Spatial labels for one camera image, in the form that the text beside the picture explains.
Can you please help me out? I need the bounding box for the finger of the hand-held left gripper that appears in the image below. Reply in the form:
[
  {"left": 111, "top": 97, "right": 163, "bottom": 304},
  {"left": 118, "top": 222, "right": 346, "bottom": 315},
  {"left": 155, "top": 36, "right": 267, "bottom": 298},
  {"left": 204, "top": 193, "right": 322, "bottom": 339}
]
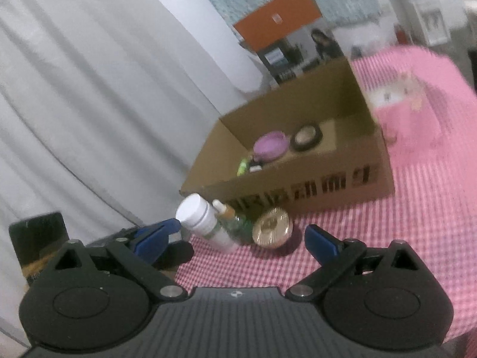
[{"left": 156, "top": 240, "right": 195, "bottom": 270}]

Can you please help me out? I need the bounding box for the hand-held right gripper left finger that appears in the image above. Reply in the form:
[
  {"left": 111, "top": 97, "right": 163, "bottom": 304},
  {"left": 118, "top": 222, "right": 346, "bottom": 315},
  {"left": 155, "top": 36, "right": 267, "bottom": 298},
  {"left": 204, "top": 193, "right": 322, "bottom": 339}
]
[{"left": 45, "top": 218, "right": 188, "bottom": 300}]

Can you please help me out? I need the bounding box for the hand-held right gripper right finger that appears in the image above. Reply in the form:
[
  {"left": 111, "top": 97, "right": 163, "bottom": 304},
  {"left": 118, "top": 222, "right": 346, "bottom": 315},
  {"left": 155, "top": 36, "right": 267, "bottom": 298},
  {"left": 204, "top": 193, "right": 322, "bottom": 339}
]
[{"left": 285, "top": 224, "right": 430, "bottom": 300}]

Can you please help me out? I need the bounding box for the white plastic bottle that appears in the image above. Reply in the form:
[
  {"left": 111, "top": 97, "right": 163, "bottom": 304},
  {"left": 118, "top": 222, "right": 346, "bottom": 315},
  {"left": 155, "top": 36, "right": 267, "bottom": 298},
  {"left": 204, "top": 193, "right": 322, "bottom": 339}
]
[{"left": 175, "top": 193, "right": 239, "bottom": 251}]

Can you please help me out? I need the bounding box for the round gold tin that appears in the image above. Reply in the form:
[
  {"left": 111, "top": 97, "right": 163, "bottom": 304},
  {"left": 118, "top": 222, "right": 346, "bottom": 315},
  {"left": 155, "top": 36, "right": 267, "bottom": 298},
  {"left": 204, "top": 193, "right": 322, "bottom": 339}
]
[{"left": 252, "top": 206, "right": 293, "bottom": 249}]

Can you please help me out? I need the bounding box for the dropper bottle with white cap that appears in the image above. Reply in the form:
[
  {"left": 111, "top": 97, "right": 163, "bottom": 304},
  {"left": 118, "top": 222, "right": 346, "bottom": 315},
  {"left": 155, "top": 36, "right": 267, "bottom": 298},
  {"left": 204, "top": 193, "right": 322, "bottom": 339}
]
[{"left": 212, "top": 200, "right": 256, "bottom": 245}]

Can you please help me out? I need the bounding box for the black round compact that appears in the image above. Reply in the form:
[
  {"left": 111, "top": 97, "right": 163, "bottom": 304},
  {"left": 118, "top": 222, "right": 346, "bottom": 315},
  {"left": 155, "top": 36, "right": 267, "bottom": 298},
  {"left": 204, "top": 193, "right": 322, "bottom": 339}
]
[{"left": 290, "top": 123, "right": 322, "bottom": 153}]

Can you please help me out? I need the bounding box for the purple round lid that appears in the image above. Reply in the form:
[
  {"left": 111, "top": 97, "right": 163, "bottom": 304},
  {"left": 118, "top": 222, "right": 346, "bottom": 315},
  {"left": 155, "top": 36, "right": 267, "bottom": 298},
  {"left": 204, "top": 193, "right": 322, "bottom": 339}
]
[{"left": 253, "top": 130, "right": 290, "bottom": 163}]

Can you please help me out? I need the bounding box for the brown cardboard box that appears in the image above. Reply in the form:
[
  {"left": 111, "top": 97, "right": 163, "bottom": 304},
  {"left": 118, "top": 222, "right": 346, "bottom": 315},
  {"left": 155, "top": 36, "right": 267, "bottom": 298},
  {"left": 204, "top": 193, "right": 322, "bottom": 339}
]
[{"left": 181, "top": 57, "right": 396, "bottom": 219}]

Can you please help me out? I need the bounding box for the pink checked blanket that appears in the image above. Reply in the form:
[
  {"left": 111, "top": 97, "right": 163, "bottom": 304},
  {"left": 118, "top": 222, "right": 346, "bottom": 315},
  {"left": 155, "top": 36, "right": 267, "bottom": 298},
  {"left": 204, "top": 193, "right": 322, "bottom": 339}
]
[{"left": 174, "top": 44, "right": 477, "bottom": 345}]

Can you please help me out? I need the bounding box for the white curtain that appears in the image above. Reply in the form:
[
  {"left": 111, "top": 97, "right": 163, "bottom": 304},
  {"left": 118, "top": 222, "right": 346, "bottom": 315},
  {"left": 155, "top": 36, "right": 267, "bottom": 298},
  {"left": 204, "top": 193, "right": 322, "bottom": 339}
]
[{"left": 0, "top": 0, "right": 224, "bottom": 348}]

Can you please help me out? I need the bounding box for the orange printed appliance box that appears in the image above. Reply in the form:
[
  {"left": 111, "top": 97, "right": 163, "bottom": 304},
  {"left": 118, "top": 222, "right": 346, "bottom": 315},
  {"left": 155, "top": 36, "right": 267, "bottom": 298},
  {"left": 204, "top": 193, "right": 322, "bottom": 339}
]
[{"left": 233, "top": 0, "right": 346, "bottom": 87}]

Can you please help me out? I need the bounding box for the white water dispenser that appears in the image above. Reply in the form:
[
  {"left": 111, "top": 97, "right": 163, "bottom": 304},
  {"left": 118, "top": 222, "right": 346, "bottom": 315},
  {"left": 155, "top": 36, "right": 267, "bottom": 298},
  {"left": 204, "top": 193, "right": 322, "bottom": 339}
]
[{"left": 407, "top": 0, "right": 450, "bottom": 46}]

